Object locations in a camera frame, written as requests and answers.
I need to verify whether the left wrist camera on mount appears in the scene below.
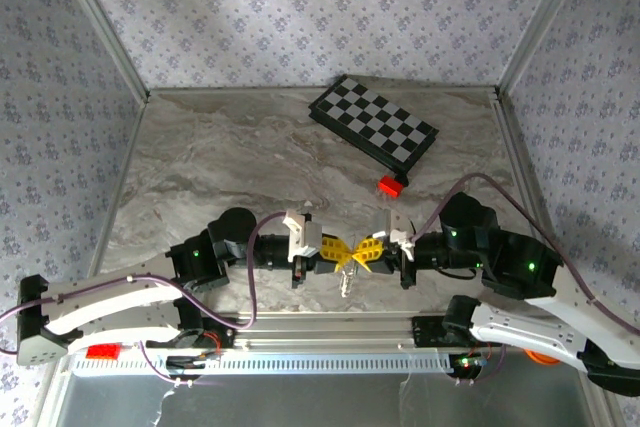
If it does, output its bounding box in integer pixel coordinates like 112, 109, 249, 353
281, 208, 324, 264

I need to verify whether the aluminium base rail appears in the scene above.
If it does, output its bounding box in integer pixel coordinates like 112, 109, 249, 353
219, 311, 451, 351

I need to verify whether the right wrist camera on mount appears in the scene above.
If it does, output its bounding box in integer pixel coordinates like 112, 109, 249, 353
370, 208, 418, 263

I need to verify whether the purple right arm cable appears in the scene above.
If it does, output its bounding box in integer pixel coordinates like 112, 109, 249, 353
412, 172, 640, 337

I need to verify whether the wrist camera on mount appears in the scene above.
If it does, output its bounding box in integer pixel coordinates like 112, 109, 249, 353
281, 208, 324, 264
370, 208, 418, 263

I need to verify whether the black and white chessboard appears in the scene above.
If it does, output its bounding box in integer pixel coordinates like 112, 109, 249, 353
307, 74, 441, 188

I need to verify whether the aluminium corner post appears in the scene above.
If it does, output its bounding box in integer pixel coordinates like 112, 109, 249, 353
496, 0, 587, 97
48, 0, 152, 102

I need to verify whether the silver keyring with keys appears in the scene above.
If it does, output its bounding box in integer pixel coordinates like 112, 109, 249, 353
336, 266, 360, 299

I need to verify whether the red toy brick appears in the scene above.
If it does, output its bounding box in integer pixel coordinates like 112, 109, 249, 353
377, 174, 406, 198

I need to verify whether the slotted white cable duct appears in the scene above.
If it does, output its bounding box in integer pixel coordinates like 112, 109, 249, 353
72, 348, 457, 377

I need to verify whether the orange tape roll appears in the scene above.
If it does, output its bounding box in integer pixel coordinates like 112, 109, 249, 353
523, 348, 562, 367

